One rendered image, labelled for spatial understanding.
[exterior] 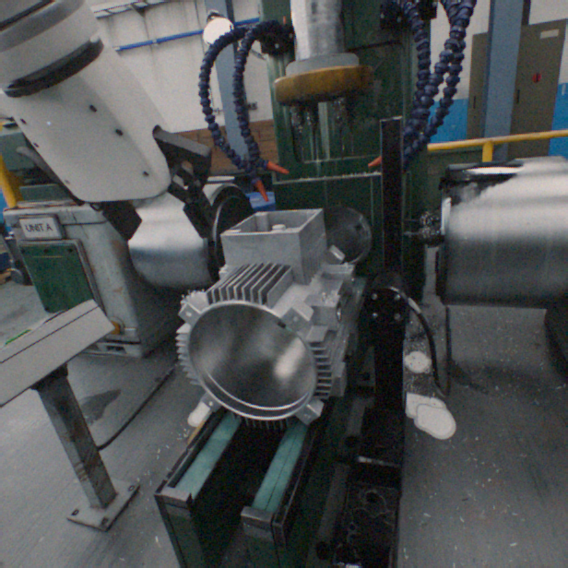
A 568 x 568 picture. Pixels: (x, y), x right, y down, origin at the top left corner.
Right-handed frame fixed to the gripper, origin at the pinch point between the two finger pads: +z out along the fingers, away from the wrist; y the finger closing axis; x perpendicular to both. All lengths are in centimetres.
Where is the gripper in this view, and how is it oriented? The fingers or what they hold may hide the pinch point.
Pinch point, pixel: (166, 222)
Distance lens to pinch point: 40.5
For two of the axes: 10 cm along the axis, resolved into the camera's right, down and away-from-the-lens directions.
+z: 2.6, 5.8, 7.7
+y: 9.4, 0.3, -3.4
